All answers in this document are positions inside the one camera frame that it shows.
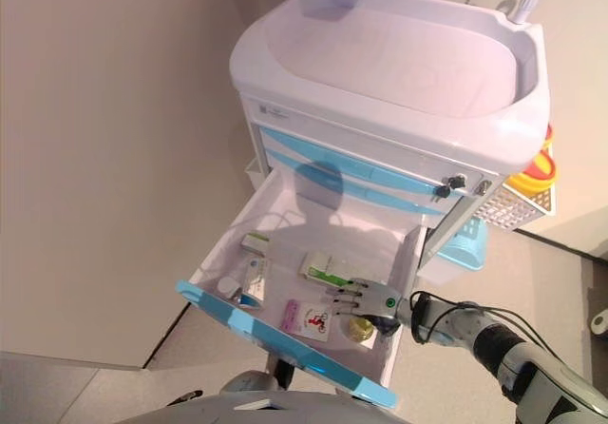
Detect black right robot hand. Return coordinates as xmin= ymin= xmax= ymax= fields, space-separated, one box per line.
xmin=320 ymin=277 xmax=405 ymax=335

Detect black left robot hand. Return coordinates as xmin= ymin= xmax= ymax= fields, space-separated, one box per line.
xmin=165 ymin=389 xmax=203 ymax=407

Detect yellow pill bottle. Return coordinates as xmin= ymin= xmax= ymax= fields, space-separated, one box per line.
xmin=348 ymin=317 xmax=376 ymax=342

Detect blue front cart drawer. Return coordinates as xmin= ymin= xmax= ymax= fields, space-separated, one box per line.
xmin=175 ymin=166 xmax=431 ymax=409

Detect large green white medicine box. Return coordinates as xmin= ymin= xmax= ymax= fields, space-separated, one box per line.
xmin=297 ymin=251 xmax=355 ymax=292

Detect white blue medicine box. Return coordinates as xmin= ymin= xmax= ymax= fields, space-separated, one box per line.
xmin=239 ymin=258 xmax=270 ymax=310

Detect small green white medicine box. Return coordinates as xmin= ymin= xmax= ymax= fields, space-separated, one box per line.
xmin=239 ymin=233 xmax=271 ymax=257

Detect grey robot torso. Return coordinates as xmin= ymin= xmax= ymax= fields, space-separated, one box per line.
xmin=102 ymin=393 xmax=362 ymax=424

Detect white card red figure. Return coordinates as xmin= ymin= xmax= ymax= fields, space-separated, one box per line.
xmin=301 ymin=303 xmax=333 ymax=344

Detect silver left robot leg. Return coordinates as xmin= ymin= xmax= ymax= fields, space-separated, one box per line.
xmin=220 ymin=357 xmax=295 ymax=395

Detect pink blister pack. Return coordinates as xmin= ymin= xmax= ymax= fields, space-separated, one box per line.
xmin=283 ymin=299 xmax=304 ymax=334

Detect waste bin with blue lid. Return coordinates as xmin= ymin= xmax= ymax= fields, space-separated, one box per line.
xmin=417 ymin=217 xmax=490 ymax=285

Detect small white bottle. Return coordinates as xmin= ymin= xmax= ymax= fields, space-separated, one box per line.
xmin=218 ymin=277 xmax=242 ymax=300

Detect white perforated basket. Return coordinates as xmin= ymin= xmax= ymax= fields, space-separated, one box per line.
xmin=469 ymin=176 xmax=557 ymax=230

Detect white medical cart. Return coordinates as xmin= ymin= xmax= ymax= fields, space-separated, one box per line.
xmin=229 ymin=0 xmax=552 ymax=396

